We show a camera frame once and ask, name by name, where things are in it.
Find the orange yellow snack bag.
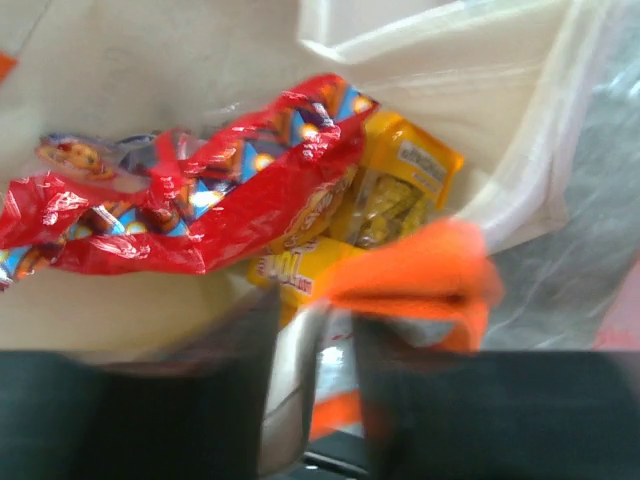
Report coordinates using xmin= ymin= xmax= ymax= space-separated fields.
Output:
xmin=247 ymin=111 xmax=464 ymax=327

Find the pink plastic grocery bag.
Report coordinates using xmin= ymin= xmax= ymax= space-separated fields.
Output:
xmin=483 ymin=1 xmax=639 ymax=350

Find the red snack bag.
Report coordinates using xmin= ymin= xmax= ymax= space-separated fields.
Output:
xmin=1 ymin=74 xmax=377 ymax=287

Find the floral canvas tote bag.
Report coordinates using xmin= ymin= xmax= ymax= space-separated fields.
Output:
xmin=0 ymin=0 xmax=621 ymax=471

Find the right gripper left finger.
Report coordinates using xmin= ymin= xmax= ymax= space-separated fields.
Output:
xmin=1 ymin=288 xmax=279 ymax=479

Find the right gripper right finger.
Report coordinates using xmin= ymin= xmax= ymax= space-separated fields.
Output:
xmin=354 ymin=319 xmax=639 ymax=479

